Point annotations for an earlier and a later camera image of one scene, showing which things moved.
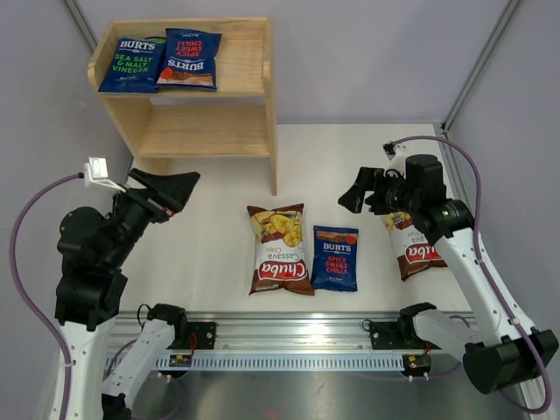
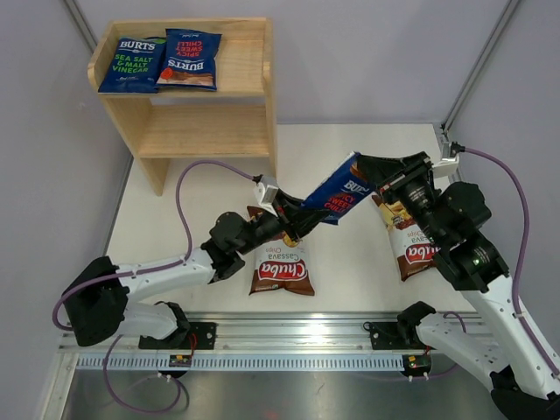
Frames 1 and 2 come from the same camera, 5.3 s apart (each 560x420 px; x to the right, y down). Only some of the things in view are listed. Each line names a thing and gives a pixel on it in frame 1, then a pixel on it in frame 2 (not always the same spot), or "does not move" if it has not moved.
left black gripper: (166, 194) → (297, 222)
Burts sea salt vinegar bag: (136, 66) does not move
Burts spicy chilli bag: (190, 59) does not move
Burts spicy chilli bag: (335, 258) → (339, 192)
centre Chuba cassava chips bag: (280, 257) does not move
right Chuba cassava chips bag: (414, 251) does not move
